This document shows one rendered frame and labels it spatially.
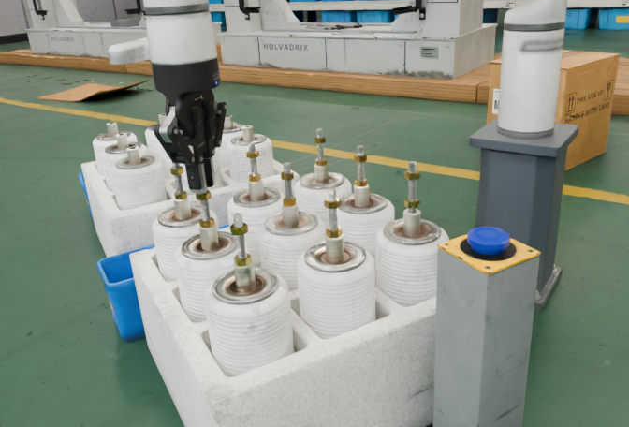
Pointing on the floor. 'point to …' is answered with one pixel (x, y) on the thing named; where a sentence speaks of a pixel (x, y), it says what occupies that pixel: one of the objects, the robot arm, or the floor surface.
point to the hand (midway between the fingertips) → (200, 174)
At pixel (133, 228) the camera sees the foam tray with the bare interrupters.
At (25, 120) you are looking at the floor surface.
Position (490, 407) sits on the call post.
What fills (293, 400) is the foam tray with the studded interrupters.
